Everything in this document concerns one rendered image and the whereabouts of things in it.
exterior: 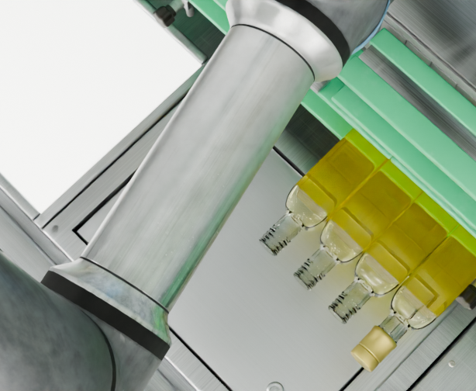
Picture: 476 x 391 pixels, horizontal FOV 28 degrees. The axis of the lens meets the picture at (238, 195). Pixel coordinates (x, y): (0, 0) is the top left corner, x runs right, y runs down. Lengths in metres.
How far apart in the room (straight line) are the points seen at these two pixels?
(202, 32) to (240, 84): 0.67
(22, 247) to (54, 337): 0.71
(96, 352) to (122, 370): 0.07
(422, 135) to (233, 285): 0.36
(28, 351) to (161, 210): 0.18
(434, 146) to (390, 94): 0.08
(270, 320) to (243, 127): 0.55
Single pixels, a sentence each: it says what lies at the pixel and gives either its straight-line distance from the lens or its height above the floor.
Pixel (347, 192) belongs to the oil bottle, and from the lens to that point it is 1.18.
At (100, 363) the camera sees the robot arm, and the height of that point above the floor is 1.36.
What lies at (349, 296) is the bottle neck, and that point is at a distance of 1.17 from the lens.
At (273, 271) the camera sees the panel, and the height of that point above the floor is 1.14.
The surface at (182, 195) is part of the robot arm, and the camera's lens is 0.77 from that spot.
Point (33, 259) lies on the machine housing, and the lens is 1.35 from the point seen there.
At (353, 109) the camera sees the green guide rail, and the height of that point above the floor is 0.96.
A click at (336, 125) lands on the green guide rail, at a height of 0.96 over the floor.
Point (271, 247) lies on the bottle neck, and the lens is 1.17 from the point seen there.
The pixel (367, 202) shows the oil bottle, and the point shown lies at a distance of 1.18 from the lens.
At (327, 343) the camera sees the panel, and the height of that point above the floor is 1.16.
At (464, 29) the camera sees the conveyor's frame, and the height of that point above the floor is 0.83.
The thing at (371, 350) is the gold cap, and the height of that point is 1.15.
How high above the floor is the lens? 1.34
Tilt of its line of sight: 10 degrees down
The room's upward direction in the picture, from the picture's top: 134 degrees counter-clockwise
